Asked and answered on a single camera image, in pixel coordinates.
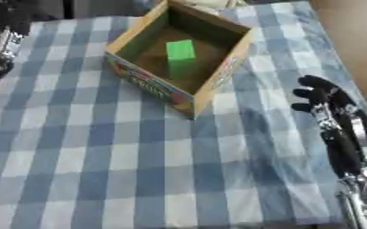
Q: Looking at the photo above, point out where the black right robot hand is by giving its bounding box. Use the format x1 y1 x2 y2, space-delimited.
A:
290 74 367 180

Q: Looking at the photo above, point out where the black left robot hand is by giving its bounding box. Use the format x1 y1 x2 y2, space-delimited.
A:
0 3 33 94

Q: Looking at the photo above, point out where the tan cardboard box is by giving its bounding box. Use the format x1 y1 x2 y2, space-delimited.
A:
103 0 256 121

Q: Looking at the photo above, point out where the green rectangular block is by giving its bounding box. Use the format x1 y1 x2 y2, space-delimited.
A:
165 38 200 80

